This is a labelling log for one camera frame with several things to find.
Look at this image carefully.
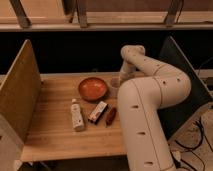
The dark right side panel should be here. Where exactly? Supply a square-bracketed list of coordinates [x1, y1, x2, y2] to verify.
[158, 36, 213, 142]

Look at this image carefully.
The dark red pouch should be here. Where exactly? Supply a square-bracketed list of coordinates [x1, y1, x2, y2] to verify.
[105, 107, 117, 126]

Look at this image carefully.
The translucent ceramic cup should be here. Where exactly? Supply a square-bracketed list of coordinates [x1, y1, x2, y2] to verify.
[109, 77, 120, 98]

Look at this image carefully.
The white bottle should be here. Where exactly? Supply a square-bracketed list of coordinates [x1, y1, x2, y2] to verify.
[71, 99, 85, 132]

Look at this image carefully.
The orange bowl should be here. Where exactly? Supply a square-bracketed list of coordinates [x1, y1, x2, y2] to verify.
[78, 77, 108, 101]

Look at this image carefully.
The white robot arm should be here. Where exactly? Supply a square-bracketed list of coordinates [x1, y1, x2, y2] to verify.
[117, 45, 191, 171]

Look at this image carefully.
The black floor cable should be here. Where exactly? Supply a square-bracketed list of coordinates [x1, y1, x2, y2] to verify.
[171, 116, 213, 171]

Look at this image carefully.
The wooden left side panel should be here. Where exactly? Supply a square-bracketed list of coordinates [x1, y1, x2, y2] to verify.
[0, 40, 41, 171]

